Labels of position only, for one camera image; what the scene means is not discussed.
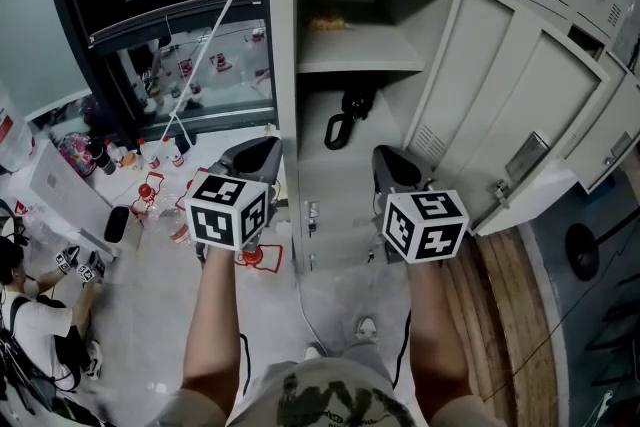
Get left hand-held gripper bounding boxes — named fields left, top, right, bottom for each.
left=183, top=136, right=285, bottom=266

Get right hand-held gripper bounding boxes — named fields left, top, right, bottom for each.
left=371, top=144, right=470, bottom=267

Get grey metal locker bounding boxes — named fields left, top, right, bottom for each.
left=267, top=0, right=640, bottom=274

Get person's left forearm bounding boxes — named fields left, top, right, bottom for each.
left=181, top=247, right=242, bottom=410

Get person's right forearm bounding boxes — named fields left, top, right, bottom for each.
left=405, top=259, right=474, bottom=412

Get grey locker door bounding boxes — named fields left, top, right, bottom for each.
left=564, top=49, right=640, bottom=194
left=402, top=0, right=612, bottom=236

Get cluster of red-capped plastic bottles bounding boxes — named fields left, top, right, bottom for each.
left=104, top=134, right=285, bottom=274

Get black topped waste bin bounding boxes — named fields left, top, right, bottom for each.
left=103, top=205, right=144, bottom=252

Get white low cabinet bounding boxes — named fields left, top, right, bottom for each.
left=472, top=159, right=584, bottom=237

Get person's right shoe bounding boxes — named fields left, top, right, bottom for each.
left=356, top=316, right=379, bottom=344

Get stack of wooden planks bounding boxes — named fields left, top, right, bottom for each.
left=439, top=227, right=562, bottom=417

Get black thermos flask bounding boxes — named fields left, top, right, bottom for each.
left=85, top=139, right=118, bottom=177

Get person's grey shorts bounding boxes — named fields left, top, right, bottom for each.
left=343, top=342, right=392, bottom=382

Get floral patterned bag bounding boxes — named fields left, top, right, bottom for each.
left=58, top=132, right=99, bottom=179

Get white box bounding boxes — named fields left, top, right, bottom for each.
left=27, top=139, right=119, bottom=259

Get black standing fan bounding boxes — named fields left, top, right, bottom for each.
left=564, top=209, right=640, bottom=282

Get person's grey printed shirt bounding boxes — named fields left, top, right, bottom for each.
left=147, top=357, right=516, bottom=427

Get white slanted rod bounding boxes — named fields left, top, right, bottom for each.
left=158, top=0, right=270, bottom=142

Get yellow packet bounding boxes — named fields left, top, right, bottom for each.
left=307, top=14, right=347, bottom=33

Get clear water jug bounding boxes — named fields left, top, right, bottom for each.
left=0, top=82, right=36, bottom=174

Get white power strip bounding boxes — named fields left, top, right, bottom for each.
left=594, top=389, right=615, bottom=417

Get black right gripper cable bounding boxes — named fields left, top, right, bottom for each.
left=391, top=308, right=413, bottom=390

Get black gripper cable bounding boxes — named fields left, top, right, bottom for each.
left=238, top=332, right=253, bottom=397
left=391, top=308, right=413, bottom=390

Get white floor cable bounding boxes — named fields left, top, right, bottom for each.
left=294, top=281, right=329, bottom=357

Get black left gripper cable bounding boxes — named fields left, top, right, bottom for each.
left=238, top=332, right=253, bottom=397

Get thin black cable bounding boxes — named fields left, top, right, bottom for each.
left=481, top=238, right=627, bottom=402

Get black metal chair frame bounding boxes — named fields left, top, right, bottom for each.
left=584, top=264, right=640, bottom=389

